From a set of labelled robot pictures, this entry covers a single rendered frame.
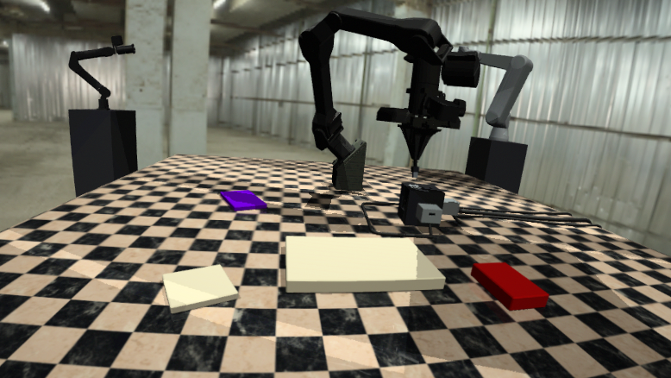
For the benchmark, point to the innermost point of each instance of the purple flat square block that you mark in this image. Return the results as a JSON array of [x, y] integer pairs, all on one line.
[[243, 200]]

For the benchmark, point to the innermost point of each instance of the red flat rectangular block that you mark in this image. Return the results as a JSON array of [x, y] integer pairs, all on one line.
[[512, 289]]

